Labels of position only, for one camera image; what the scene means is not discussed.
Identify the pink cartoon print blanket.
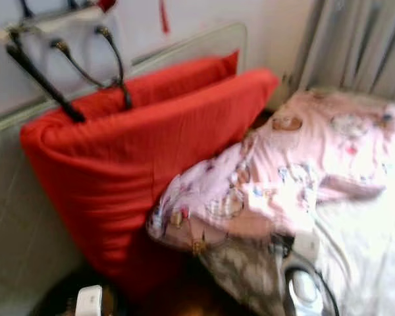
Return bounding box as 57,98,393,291
146,89,395,254

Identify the bed with grey floral sheet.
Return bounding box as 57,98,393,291
197,125,395,316

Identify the white quilted upright mattress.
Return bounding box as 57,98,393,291
0,99,88,316

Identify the red fabric cushion slab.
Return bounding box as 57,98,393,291
20,68,279,297
72,51,240,109

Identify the grey striped curtain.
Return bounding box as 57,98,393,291
286,0,395,103

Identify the translucent rounded panel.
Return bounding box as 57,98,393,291
132,22,248,76

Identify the red hanging tassel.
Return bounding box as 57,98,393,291
160,0,171,35

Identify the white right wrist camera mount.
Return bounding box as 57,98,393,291
293,230,322,261

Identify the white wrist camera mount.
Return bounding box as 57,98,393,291
76,285,104,316
293,230,322,261

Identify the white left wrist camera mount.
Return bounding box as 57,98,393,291
76,285,104,316

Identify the white bag with black straps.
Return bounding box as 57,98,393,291
0,0,132,124

